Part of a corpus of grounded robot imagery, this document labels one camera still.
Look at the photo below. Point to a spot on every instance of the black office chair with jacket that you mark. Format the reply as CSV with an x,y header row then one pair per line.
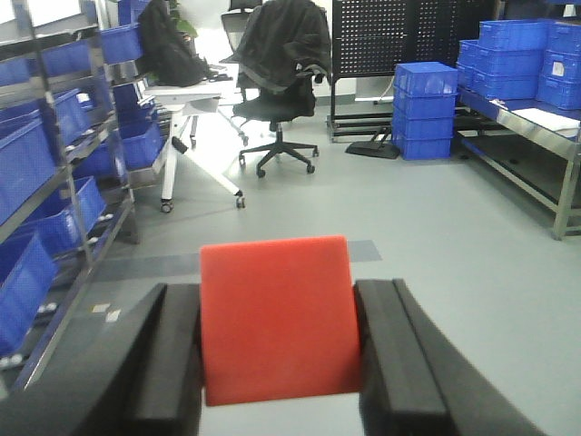
x,y
284,48

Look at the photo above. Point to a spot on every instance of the steel shelf with blue bins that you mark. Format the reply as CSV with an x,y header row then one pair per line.
x,y
68,155

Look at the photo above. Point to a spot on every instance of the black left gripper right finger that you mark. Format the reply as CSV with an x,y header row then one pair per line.
x,y
415,381

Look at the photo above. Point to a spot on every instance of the green potted plant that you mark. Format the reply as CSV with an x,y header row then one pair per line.
x,y
182,24

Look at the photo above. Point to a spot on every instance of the black pegboard panel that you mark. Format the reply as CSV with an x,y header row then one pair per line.
x,y
369,38

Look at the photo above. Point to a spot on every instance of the small blue bin stack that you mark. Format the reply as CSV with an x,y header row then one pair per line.
x,y
424,105

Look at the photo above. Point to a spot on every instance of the red cube block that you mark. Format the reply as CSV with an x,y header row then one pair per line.
x,y
278,320

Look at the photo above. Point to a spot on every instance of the steel workbench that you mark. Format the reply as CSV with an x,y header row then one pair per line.
x,y
535,145

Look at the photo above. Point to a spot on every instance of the white desk on wheels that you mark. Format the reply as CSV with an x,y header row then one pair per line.
x,y
186,105

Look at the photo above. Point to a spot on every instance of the black backpack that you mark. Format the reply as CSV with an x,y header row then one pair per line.
x,y
165,53

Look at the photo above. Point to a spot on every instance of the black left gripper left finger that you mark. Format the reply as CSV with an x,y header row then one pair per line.
x,y
142,376

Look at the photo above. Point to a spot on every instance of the blue bins on workbench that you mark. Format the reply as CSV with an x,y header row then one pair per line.
x,y
521,59

